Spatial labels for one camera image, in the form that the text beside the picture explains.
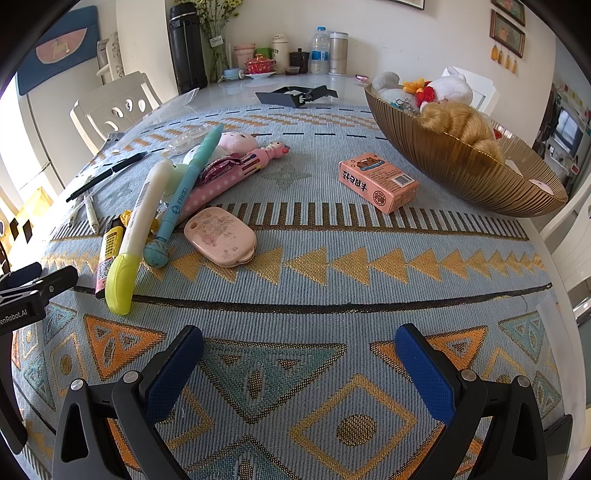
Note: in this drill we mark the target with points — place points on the pink bear plush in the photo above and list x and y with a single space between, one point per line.
238 142

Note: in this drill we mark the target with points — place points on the green box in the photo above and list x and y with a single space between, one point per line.
263 51

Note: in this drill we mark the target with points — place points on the pink polka-dot doll pen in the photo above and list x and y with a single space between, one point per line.
231 177

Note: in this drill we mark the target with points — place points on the white rabbit plush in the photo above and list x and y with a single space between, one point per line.
450 87

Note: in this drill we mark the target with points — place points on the television screen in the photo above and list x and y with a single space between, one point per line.
569 127

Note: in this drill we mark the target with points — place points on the pink oval case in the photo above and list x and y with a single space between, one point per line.
221 235

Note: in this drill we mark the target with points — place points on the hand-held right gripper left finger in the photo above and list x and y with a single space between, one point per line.
178 369

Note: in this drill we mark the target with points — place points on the yellow red lighter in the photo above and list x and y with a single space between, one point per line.
107 258

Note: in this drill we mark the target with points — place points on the dark lidded jar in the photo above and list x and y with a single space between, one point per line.
298 60

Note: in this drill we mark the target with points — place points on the blue wall poster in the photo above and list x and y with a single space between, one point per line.
55 46

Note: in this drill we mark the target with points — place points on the silver canister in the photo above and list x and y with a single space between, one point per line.
338 55

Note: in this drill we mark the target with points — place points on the black framed picture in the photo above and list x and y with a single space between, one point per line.
406 3

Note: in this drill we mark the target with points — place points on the black plastic holder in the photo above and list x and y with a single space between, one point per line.
281 98

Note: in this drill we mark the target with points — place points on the light blue ball-end pen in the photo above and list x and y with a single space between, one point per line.
184 189

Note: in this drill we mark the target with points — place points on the pink printed small box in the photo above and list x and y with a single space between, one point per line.
376 182

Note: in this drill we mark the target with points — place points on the maroon candy wrapper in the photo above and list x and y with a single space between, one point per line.
221 167

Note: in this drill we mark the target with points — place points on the black thermos flask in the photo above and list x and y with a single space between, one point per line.
187 50

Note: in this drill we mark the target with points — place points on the ribbed golden bowl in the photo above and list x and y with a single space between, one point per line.
461 161

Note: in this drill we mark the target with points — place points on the clear plastic bag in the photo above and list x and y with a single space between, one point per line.
178 99

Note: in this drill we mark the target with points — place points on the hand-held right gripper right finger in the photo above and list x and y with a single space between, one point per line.
427 374

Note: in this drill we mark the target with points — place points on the clear water bottle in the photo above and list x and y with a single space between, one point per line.
319 53

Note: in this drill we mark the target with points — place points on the white bear plush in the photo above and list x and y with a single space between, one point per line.
191 156

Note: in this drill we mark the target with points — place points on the white ceramic jar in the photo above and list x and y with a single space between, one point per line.
279 53

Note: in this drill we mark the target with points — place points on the patterned blue woven tablecloth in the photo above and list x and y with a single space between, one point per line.
323 295

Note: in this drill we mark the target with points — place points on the red tea cup set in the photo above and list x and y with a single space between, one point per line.
260 67

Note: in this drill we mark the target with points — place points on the black pen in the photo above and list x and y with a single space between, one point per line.
106 175

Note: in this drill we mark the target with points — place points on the green bear plush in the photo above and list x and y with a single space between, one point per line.
174 177

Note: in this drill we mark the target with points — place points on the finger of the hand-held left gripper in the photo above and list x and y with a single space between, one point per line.
57 281
21 275

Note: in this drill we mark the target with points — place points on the small pink item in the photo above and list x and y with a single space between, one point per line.
362 78

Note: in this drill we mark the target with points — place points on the framed wall picture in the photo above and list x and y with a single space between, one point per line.
510 7
508 34

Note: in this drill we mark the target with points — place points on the white yellow-capped highlighter pen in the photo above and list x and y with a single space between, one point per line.
138 221

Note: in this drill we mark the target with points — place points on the glass vase with flowers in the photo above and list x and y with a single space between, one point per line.
217 46

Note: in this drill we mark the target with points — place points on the yellow black cloth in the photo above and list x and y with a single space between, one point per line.
32 207

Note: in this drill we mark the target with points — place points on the grey plush toy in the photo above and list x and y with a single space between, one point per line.
385 81

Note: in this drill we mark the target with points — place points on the yellow red flower toy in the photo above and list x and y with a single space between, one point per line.
418 88

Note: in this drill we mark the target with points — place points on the blond braided plush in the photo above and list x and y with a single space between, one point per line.
466 127

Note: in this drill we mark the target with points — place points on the hanging yellow ornaments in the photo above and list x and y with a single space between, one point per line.
503 57

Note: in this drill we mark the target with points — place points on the clear correction tape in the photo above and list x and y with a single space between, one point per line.
184 142

